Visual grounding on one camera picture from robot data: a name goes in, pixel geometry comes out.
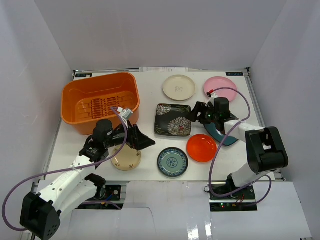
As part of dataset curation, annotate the orange plastic bin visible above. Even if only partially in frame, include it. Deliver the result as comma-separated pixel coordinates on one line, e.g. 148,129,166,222
61,72,140,135

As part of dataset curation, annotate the orange round plate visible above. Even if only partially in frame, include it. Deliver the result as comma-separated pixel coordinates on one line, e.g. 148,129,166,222
186,134,217,163

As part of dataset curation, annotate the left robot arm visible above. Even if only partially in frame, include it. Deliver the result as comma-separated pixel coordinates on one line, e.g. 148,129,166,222
20,119,156,240

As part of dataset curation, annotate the blue white patterned plate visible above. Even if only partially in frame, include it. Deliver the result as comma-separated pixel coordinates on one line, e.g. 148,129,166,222
157,147,189,178

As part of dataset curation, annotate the pink round plate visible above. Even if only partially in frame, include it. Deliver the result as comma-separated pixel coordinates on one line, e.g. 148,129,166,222
202,76,238,103

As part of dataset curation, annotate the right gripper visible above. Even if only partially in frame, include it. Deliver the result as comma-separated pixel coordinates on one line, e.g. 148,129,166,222
186,102,219,125

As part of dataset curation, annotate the beige floral round plate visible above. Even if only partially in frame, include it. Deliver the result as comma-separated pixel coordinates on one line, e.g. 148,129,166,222
111,145,142,171

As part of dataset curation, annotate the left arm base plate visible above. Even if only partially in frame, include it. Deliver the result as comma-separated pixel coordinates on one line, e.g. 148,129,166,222
76,184,124,210

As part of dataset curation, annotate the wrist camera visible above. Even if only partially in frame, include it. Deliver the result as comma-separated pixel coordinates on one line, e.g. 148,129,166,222
206,89,219,106
117,107,133,121

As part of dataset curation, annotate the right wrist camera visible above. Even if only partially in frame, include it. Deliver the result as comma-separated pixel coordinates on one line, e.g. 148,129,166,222
206,89,219,106

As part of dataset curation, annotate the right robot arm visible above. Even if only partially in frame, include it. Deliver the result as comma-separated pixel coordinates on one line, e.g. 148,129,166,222
187,97,289,200

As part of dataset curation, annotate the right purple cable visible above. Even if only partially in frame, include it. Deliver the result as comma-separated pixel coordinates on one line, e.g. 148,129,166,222
206,86,273,206

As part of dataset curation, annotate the cream round plate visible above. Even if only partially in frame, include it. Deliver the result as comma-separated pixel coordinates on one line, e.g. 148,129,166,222
162,74,196,101

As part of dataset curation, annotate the dark teal plate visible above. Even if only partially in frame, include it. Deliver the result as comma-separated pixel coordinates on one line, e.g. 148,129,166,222
204,119,238,147

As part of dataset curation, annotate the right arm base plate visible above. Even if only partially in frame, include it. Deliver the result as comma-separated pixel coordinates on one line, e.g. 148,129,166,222
203,186,258,213

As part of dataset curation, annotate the black floral square plate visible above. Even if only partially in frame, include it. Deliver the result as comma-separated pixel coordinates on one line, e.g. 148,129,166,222
154,103,192,137

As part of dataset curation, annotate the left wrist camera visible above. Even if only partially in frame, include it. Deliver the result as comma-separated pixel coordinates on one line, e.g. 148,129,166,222
117,107,133,121

